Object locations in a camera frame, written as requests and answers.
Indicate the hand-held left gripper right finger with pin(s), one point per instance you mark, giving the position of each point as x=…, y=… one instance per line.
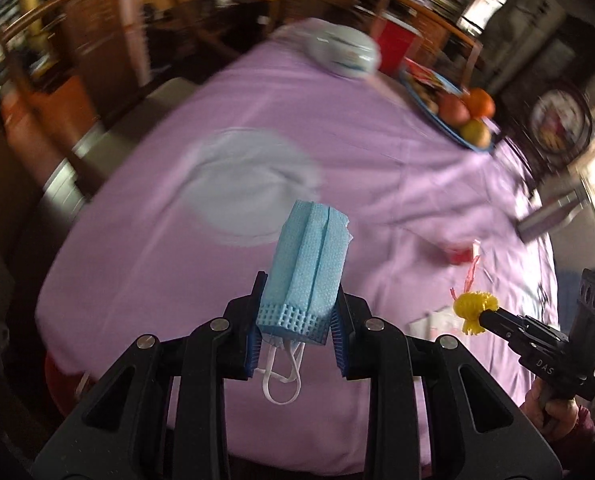
x=338, y=352

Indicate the person's right hand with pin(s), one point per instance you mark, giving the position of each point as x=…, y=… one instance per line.
x=557, y=412

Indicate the silver metal bottle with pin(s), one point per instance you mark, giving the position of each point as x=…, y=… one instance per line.
x=547, y=217

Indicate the white ceramic jar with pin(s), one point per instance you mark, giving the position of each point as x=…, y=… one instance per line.
x=342, y=51

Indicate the red apple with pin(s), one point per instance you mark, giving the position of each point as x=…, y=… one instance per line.
x=452, y=109

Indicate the purple tablecloth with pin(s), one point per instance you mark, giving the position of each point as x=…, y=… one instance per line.
x=177, y=285

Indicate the blue face mask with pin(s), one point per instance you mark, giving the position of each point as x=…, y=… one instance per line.
x=307, y=260

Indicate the red cup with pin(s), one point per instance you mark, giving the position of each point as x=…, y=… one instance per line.
x=395, y=45

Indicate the blue fruit plate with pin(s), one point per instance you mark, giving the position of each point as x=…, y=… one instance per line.
x=482, y=149

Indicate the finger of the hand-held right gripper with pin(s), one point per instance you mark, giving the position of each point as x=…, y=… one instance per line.
x=500, y=322

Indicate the person's right forearm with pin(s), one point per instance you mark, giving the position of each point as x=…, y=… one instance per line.
x=585, y=427

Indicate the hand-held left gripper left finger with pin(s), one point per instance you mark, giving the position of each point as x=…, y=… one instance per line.
x=250, y=357

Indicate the orange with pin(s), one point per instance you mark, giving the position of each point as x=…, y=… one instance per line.
x=481, y=102

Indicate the yellow pear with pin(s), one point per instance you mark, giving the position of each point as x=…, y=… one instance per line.
x=476, y=132

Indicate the small red wrapper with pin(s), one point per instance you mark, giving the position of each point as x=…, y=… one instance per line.
x=456, y=254

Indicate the red striped snack packet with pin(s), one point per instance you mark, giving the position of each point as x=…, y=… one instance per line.
x=425, y=74

